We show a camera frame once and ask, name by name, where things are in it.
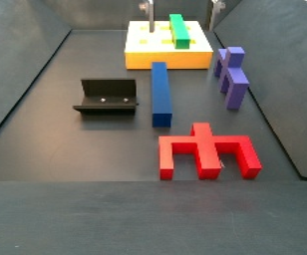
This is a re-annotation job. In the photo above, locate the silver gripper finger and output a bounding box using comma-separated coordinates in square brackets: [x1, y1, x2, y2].
[139, 0, 154, 33]
[209, 0, 225, 30]

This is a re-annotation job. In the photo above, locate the blue bar block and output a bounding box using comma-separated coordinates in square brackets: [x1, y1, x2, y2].
[151, 62, 171, 128]

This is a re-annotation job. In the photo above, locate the yellow board with slots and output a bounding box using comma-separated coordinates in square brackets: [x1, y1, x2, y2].
[125, 21, 213, 70]

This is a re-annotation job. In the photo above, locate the green bar block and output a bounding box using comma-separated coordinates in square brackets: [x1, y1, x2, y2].
[169, 14, 190, 49]

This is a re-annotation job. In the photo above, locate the purple stepped block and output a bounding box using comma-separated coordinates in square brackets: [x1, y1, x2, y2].
[213, 47, 249, 110]

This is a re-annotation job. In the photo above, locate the red E-shaped block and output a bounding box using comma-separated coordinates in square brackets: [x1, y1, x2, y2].
[158, 123, 262, 180]

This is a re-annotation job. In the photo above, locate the black angle bracket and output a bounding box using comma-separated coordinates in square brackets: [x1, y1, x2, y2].
[72, 78, 138, 115]

